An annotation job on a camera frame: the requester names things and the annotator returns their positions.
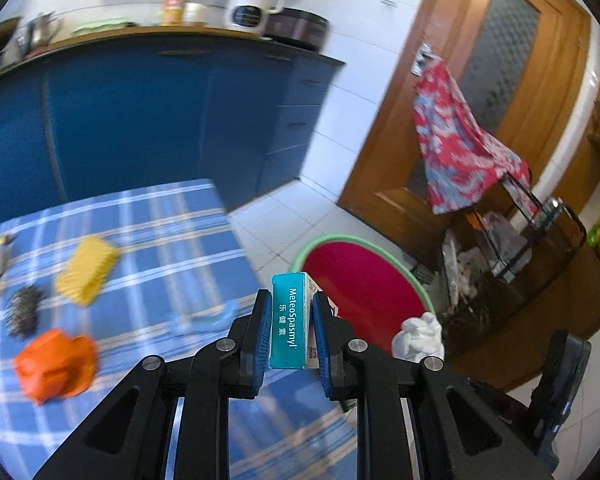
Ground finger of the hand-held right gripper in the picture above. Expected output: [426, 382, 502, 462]
[527, 330, 593, 471]

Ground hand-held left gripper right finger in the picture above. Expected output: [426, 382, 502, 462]
[311, 291, 553, 480]

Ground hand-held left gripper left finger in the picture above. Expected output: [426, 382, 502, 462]
[32, 290, 273, 480]

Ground teal medicine box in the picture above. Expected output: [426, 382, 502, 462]
[271, 271, 341, 371]

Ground red basin with green rim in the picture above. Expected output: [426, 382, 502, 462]
[290, 234, 437, 358]

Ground white cloth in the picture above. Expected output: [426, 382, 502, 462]
[391, 312, 446, 363]

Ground light blue plastic hook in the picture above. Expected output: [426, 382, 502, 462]
[171, 300, 239, 337]

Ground yellow sponge back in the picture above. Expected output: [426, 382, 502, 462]
[55, 236, 120, 307]

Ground wooden door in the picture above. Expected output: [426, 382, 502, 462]
[336, 0, 600, 391]

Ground orange plastic bag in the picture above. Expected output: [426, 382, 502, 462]
[14, 329, 99, 406]

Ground red floral cloth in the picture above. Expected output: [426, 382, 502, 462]
[412, 57, 532, 216]

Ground steel wool scrubber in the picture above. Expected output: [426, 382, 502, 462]
[6, 285, 44, 339]

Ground blue kitchen base cabinets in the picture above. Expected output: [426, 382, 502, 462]
[0, 27, 347, 231]

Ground dark rice cooker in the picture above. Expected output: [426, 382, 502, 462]
[261, 8, 330, 52]

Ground white electric kettle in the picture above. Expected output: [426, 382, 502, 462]
[223, 0, 287, 35]

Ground yellow tin can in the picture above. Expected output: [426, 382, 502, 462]
[161, 0, 189, 27]

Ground green tray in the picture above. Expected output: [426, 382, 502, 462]
[71, 18, 139, 36]

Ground steel teapot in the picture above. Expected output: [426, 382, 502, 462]
[25, 11, 65, 56]

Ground black wire rack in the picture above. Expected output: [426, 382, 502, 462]
[442, 195, 588, 323]

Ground metal door handle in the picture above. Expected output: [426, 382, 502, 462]
[414, 44, 435, 77]

